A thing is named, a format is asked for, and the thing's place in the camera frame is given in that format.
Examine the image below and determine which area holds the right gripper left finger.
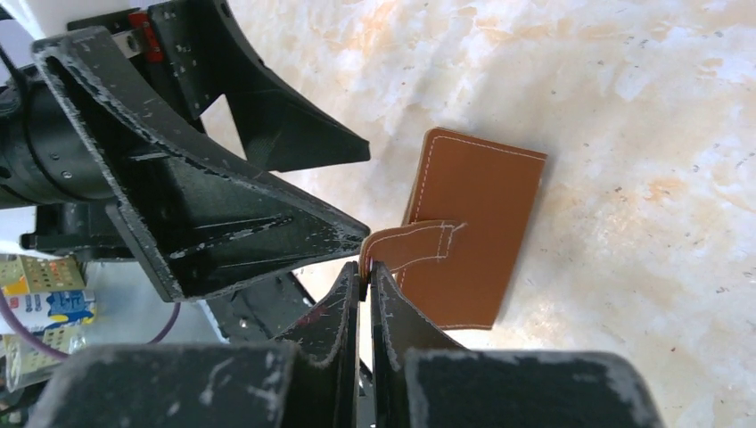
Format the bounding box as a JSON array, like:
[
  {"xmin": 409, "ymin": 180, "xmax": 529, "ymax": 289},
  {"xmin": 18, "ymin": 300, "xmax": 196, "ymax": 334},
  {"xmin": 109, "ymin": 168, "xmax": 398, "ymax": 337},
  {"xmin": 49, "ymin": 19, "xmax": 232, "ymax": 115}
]
[{"xmin": 29, "ymin": 261, "xmax": 359, "ymax": 427}]

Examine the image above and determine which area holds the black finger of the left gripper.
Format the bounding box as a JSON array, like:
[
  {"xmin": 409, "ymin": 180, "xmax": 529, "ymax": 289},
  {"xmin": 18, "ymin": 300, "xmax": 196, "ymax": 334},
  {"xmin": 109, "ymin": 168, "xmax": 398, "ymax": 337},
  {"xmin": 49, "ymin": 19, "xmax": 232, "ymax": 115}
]
[{"xmin": 32, "ymin": 27, "xmax": 370, "ymax": 302}]

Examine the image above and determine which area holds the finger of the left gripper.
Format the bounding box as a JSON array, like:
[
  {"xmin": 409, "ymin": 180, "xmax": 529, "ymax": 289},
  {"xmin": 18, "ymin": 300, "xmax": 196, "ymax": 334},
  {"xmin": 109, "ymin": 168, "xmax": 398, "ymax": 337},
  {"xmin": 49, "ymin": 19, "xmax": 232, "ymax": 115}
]
[{"xmin": 147, "ymin": 1, "xmax": 371, "ymax": 172}]

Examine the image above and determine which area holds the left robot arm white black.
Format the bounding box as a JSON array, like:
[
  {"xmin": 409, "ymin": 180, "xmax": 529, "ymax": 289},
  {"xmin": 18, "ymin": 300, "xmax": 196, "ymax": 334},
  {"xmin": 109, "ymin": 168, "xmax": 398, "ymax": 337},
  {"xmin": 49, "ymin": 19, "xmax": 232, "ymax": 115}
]
[{"xmin": 1, "ymin": 1, "xmax": 370, "ymax": 302}]

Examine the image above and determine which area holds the brown leather card holder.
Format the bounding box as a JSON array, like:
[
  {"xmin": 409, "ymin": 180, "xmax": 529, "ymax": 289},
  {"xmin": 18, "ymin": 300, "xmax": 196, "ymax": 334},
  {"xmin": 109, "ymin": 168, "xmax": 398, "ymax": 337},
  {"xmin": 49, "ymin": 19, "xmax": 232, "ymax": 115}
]
[{"xmin": 358, "ymin": 128, "xmax": 547, "ymax": 330}]

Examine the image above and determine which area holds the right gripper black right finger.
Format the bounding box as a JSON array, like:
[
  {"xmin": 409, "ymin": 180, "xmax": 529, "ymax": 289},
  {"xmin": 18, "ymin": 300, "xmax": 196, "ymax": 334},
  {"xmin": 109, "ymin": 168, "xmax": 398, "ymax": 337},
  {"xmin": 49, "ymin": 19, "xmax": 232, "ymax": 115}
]
[{"xmin": 369, "ymin": 262, "xmax": 662, "ymax": 427}]

